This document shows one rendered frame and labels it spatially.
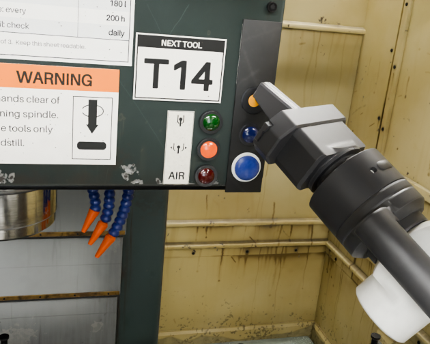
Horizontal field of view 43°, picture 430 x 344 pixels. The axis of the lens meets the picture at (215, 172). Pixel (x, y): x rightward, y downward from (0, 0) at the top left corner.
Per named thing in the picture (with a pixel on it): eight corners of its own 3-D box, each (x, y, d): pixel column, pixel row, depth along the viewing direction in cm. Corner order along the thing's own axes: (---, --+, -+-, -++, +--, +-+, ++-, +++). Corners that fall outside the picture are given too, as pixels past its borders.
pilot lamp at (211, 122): (220, 132, 63) (222, 113, 62) (201, 132, 62) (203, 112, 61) (218, 131, 63) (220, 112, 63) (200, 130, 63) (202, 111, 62)
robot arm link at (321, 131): (351, 90, 61) (429, 167, 56) (304, 151, 66) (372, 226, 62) (279, 97, 52) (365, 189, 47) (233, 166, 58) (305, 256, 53)
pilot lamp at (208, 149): (217, 159, 64) (219, 140, 63) (198, 159, 63) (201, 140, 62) (216, 158, 64) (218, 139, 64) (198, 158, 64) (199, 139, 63)
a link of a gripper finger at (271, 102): (267, 77, 61) (303, 115, 58) (254, 99, 63) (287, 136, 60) (258, 78, 60) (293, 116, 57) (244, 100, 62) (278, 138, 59)
